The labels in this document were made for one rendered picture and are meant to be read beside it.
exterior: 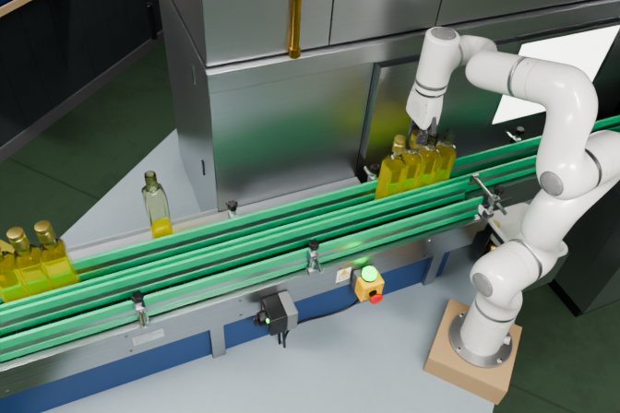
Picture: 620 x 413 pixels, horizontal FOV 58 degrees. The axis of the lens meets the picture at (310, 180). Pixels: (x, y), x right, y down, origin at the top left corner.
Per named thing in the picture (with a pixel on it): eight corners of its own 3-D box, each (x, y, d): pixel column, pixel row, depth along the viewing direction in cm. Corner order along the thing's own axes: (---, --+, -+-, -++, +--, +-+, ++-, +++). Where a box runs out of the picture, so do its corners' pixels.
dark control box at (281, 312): (287, 305, 162) (288, 289, 156) (297, 328, 157) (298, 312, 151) (260, 314, 160) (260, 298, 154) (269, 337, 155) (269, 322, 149)
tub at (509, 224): (518, 218, 192) (526, 200, 186) (561, 267, 178) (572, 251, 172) (476, 230, 187) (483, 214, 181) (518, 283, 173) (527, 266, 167)
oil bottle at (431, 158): (419, 188, 181) (434, 138, 166) (427, 200, 178) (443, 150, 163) (404, 192, 180) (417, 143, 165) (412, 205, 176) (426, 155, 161)
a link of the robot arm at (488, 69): (561, 43, 122) (459, 28, 145) (511, 63, 115) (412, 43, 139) (558, 83, 126) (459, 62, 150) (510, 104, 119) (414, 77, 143)
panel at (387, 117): (578, 100, 205) (620, 15, 181) (583, 104, 203) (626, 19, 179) (360, 153, 177) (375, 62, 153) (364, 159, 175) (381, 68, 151)
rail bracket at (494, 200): (471, 190, 182) (482, 162, 173) (503, 228, 171) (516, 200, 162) (463, 193, 181) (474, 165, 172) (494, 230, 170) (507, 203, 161)
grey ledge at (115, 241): (352, 195, 191) (357, 171, 183) (364, 213, 185) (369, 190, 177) (58, 276, 161) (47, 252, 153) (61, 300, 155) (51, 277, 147)
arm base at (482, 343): (512, 321, 173) (530, 286, 160) (511, 376, 160) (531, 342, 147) (451, 305, 176) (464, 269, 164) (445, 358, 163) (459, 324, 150)
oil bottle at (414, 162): (403, 192, 180) (416, 143, 165) (411, 205, 176) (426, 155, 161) (387, 196, 178) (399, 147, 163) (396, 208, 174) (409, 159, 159)
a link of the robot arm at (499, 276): (527, 310, 154) (557, 256, 138) (480, 342, 147) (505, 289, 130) (494, 279, 161) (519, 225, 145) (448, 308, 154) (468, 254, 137)
